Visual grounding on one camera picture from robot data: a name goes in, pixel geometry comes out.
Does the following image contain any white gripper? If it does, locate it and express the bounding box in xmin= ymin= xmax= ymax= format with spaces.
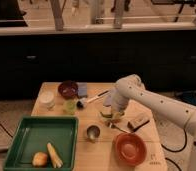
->
xmin=111 ymin=90 xmax=129 ymax=120

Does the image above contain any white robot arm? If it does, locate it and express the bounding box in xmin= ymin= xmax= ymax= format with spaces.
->
xmin=111 ymin=74 xmax=196 ymax=171

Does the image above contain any small metal cup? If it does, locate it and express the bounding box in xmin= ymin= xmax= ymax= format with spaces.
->
xmin=86 ymin=125 xmax=100 ymax=141

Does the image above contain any green plastic cup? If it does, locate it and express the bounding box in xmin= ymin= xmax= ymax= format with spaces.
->
xmin=64 ymin=100 xmax=76 ymax=115

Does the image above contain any white plastic cup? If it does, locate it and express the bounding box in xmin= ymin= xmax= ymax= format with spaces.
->
xmin=38 ymin=91 xmax=55 ymax=109

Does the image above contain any metal fork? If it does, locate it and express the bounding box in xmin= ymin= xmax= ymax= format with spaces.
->
xmin=105 ymin=122 xmax=128 ymax=133

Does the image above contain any blue sponge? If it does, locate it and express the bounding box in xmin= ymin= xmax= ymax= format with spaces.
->
xmin=78 ymin=83 xmax=88 ymax=98

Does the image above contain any orange bowl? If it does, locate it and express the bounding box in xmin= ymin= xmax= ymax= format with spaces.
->
xmin=113 ymin=133 xmax=147 ymax=166

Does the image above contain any dark red bowl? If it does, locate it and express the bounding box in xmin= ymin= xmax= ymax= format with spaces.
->
xmin=58 ymin=80 xmax=78 ymax=99

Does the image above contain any green plastic tray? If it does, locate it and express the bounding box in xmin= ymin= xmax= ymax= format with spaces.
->
xmin=3 ymin=116 xmax=78 ymax=171

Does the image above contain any yellow apple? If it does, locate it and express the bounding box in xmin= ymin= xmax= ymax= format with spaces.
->
xmin=32 ymin=152 xmax=48 ymax=167

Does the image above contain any tan block with black handle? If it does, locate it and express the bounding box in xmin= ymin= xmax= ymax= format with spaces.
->
xmin=127 ymin=113 xmax=150 ymax=132

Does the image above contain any black power cable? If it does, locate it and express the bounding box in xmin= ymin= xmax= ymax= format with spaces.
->
xmin=160 ymin=128 xmax=189 ymax=171

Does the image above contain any black cable at left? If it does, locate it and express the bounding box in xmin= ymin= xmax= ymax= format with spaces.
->
xmin=0 ymin=112 xmax=15 ymax=139

